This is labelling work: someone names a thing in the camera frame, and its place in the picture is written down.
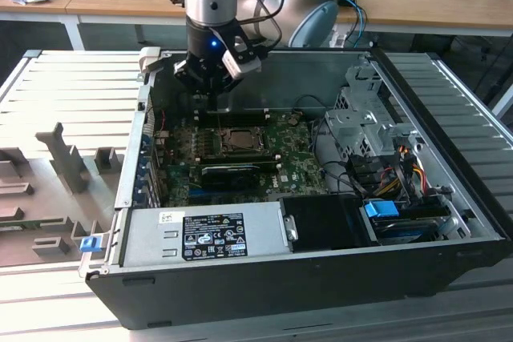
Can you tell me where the black RAM slot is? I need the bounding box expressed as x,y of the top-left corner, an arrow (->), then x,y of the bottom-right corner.
198,151 -> 281,165
194,107 -> 270,129

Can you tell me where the metal drive cage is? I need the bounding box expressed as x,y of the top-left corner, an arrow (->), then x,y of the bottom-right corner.
323,64 -> 426,159

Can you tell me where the blue plastic latch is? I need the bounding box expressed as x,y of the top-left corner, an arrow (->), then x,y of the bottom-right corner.
79,236 -> 101,254

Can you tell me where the silver CPU plate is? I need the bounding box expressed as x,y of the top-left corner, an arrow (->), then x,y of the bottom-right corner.
228,130 -> 262,150

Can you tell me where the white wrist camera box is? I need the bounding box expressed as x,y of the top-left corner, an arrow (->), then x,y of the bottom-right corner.
221,50 -> 263,80

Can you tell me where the yellow red wire bundle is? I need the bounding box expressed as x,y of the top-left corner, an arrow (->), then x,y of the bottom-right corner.
376,153 -> 428,199

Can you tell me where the green motherboard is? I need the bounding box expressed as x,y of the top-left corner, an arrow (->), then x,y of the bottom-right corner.
154,111 -> 332,207

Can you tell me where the hard disk in blue carrier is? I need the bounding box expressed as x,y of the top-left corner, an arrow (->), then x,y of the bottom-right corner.
362,199 -> 444,246

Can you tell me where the black wire bundle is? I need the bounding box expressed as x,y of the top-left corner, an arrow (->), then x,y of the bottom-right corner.
344,152 -> 388,197

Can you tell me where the metal socket cover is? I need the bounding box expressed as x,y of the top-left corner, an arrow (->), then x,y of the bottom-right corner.
220,128 -> 269,154

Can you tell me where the silver power supply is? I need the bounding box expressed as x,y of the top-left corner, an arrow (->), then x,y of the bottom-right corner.
122,201 -> 290,269

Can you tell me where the black graphics card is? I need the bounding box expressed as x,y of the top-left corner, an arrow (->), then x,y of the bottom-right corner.
199,162 -> 278,190

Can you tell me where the black PC case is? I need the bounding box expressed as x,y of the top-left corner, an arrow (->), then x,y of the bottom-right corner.
78,47 -> 507,331

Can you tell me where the beige case latch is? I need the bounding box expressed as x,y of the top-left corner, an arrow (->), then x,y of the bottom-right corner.
138,47 -> 164,77

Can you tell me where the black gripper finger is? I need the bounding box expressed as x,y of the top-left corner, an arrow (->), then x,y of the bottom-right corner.
172,58 -> 215,112
212,74 -> 242,113

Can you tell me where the blue cable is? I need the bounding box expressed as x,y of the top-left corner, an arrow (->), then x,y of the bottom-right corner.
339,0 -> 369,47

